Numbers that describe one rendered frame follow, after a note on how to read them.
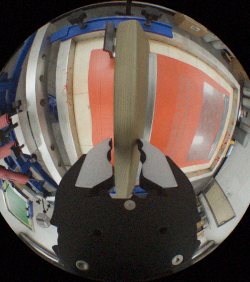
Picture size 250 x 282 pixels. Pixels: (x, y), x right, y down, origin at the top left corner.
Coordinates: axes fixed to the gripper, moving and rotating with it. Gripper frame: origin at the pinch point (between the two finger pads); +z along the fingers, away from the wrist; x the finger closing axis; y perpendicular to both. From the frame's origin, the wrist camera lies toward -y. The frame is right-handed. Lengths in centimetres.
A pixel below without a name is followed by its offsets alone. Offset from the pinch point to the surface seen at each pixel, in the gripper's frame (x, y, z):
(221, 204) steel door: 374, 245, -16
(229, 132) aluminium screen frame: 56, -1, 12
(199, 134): 30.4, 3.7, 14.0
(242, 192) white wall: 368, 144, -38
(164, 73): 10.6, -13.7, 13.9
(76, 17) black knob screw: -10.7, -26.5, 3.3
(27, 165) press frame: -61, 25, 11
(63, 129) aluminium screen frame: -17.4, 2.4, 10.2
